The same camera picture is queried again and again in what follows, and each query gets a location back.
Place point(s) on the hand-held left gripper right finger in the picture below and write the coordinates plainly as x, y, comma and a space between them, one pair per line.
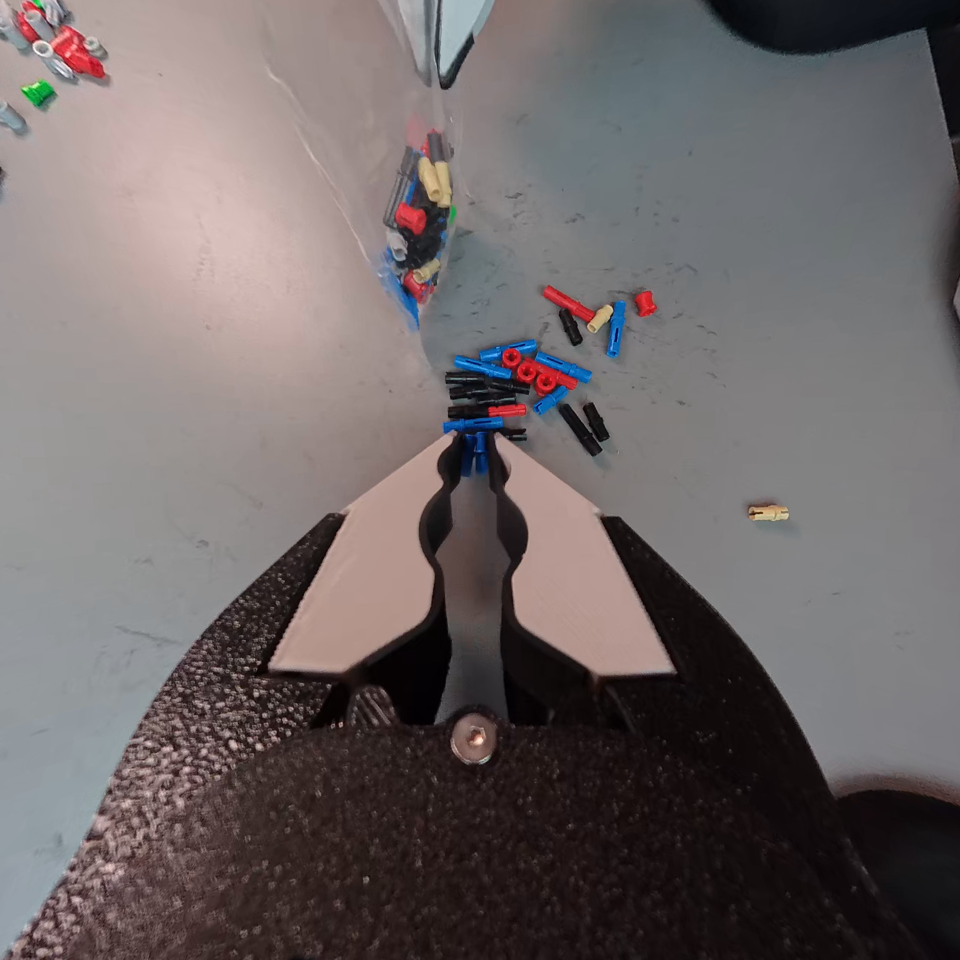
585, 585

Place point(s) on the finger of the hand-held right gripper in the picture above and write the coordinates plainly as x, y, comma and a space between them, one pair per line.
456, 34

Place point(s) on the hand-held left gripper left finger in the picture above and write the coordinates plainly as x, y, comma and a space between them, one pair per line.
360, 585

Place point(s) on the heap of mixed pins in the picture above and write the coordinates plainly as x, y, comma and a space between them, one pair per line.
431, 176

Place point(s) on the blue plastic pin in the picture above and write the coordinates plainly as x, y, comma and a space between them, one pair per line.
616, 330
471, 454

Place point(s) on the tan plastic pin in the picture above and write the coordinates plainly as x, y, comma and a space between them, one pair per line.
600, 318
768, 512

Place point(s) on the clear plastic bag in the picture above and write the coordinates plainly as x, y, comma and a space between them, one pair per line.
375, 217

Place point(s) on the pile of plastic pins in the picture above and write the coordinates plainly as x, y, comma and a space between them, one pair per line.
480, 365

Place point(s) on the grey desk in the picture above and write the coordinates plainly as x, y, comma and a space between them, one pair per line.
187, 375

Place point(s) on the long black plastic pin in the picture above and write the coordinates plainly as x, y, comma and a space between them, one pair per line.
580, 429

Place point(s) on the red long pin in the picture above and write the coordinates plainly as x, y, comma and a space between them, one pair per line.
568, 303

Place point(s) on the red plastic bush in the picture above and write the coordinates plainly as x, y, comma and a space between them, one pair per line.
644, 304

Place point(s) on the person's black trousers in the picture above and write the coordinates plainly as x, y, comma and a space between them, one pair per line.
810, 19

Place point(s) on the cluster of red grey connectors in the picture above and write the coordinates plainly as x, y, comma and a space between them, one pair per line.
75, 49

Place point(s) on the green plastic bush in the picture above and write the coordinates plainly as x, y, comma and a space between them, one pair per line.
39, 93

